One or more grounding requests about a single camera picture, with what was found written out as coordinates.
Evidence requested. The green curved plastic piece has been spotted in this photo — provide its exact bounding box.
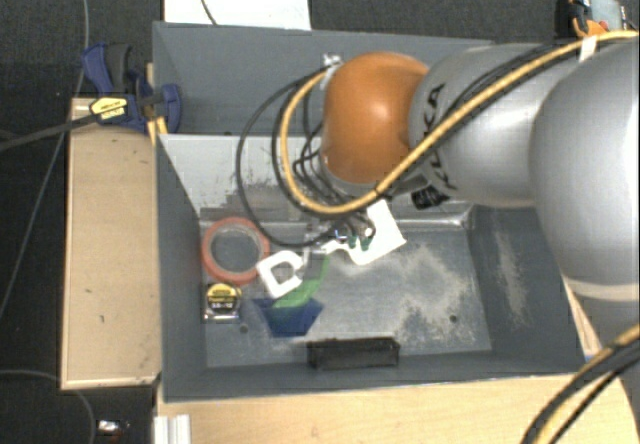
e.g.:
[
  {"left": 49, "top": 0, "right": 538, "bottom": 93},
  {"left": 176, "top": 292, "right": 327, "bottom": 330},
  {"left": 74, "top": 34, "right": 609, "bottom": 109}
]
[{"left": 272, "top": 254, "right": 332, "bottom": 310}]

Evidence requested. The blue open box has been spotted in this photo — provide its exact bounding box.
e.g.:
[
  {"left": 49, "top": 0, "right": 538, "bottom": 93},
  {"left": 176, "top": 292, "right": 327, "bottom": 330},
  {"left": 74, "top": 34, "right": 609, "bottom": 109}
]
[{"left": 249, "top": 296, "right": 326, "bottom": 339}]

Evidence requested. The grey metal bin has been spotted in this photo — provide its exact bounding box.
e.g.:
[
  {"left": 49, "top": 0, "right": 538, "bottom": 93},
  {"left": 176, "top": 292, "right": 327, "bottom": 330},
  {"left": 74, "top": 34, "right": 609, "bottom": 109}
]
[{"left": 151, "top": 20, "right": 590, "bottom": 403}]

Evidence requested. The dark green flat block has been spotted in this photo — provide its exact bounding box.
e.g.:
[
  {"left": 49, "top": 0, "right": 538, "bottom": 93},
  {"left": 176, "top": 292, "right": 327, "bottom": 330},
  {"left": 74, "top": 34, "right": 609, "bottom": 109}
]
[{"left": 305, "top": 337, "right": 402, "bottom": 371}]

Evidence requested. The yellow and chrome tape measure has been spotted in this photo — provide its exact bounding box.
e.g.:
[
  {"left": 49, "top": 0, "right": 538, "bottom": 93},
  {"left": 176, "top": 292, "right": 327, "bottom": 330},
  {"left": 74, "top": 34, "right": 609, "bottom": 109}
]
[{"left": 202, "top": 282, "right": 245, "bottom": 325}]

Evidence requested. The orange tape roll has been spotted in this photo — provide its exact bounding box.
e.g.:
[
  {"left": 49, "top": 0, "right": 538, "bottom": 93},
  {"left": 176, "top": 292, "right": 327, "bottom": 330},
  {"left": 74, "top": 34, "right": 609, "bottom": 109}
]
[{"left": 201, "top": 216, "right": 272, "bottom": 288}]

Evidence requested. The pale wood board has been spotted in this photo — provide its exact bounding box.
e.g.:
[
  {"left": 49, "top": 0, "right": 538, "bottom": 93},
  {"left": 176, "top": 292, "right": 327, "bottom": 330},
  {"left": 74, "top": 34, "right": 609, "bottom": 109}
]
[{"left": 59, "top": 96, "right": 164, "bottom": 391}]

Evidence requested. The white square frame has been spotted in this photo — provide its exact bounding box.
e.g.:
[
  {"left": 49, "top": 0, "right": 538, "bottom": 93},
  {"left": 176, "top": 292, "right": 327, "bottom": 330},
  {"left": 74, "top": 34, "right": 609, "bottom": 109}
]
[{"left": 255, "top": 250, "right": 305, "bottom": 300}]

